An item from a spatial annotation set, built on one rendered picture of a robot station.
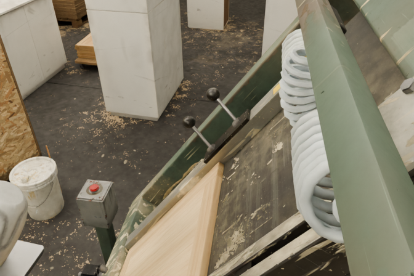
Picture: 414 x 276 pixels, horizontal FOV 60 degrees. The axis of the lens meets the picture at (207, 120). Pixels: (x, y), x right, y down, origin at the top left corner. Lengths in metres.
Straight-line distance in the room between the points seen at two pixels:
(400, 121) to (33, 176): 2.51
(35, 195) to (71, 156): 0.76
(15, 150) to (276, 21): 3.04
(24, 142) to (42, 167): 0.46
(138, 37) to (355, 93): 3.09
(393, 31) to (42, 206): 2.55
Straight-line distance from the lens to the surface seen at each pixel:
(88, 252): 2.61
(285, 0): 4.37
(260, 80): 1.14
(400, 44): 0.50
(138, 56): 3.30
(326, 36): 0.23
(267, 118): 0.93
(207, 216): 0.90
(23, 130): 3.11
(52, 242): 2.75
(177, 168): 1.40
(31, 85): 4.48
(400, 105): 0.41
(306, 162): 0.25
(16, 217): 0.67
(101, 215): 1.63
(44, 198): 2.75
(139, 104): 3.55
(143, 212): 1.53
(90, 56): 4.79
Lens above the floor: 2.02
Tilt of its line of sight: 34 degrees down
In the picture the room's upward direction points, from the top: 1 degrees counter-clockwise
